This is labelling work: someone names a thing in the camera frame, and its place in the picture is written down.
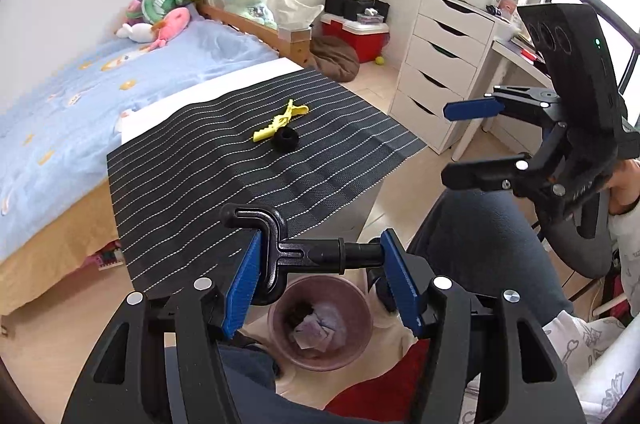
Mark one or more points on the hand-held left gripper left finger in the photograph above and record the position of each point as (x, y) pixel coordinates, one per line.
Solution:
(242, 289)

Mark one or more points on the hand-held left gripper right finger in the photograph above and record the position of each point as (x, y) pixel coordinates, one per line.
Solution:
(402, 284)

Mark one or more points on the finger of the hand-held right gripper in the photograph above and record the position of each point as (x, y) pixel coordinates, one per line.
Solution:
(480, 175)
(472, 109)

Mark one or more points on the brown round trash bin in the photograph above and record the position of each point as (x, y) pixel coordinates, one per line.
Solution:
(350, 304)

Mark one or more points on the pink printed packet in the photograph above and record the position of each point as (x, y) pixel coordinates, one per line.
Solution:
(315, 329)

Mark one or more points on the person's right forearm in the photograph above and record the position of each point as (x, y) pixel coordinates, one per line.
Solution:
(627, 186)

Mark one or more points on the white drawer cabinet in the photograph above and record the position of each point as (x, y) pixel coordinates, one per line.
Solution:
(440, 69)

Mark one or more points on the white desk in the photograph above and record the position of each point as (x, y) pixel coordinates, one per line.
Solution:
(520, 64)

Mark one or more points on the person's dark trousers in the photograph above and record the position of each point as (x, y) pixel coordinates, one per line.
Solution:
(480, 244)

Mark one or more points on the red cloth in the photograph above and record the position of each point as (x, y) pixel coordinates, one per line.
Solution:
(380, 384)

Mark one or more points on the black striped table mat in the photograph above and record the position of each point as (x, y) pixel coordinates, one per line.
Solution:
(210, 174)

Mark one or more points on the grey office chair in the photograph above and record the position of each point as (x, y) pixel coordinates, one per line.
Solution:
(575, 254)

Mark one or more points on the red cooler box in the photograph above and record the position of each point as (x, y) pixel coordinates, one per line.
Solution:
(360, 41)

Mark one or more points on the tissue box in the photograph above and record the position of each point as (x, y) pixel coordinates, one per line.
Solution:
(371, 16)

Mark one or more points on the toy blocks box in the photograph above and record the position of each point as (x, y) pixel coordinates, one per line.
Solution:
(107, 256)

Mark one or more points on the brown floor cushion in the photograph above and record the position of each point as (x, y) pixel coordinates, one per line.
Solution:
(336, 59)

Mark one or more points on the black storage bags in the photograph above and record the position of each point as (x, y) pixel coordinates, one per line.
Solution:
(350, 6)

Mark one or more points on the yellow toothed plastic clip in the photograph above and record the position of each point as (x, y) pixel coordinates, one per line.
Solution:
(280, 121)

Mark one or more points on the tan bed base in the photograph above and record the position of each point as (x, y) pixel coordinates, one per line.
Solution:
(50, 264)

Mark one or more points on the person's white printed shirt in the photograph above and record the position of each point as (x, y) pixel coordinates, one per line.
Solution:
(590, 354)

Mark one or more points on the white tote bag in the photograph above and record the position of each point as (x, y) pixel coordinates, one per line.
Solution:
(295, 6)

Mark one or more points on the bed with blue blanket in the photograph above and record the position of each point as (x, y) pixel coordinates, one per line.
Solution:
(65, 104)

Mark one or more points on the pink fish plush toy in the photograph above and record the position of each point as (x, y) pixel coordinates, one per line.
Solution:
(172, 24)

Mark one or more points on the white plush toy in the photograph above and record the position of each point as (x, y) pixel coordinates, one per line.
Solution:
(135, 33)

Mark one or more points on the green plush toy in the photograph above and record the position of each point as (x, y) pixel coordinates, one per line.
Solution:
(157, 8)

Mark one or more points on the pink green striped plush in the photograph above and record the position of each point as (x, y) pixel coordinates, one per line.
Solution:
(134, 10)

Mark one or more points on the wooden bed frame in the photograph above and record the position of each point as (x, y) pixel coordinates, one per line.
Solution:
(250, 26)

